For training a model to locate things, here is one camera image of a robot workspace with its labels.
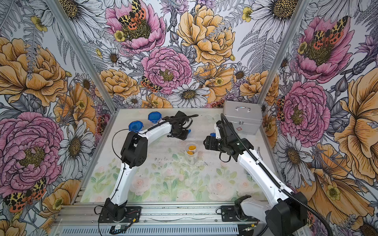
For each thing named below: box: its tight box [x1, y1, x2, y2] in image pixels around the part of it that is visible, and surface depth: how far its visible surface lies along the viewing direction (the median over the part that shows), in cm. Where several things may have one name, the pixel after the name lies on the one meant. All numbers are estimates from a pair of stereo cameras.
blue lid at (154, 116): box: [147, 111, 162, 124], surface depth 101 cm
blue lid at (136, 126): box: [128, 120, 144, 133], surface depth 96 cm
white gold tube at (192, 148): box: [188, 145, 197, 151], surface depth 88 cm
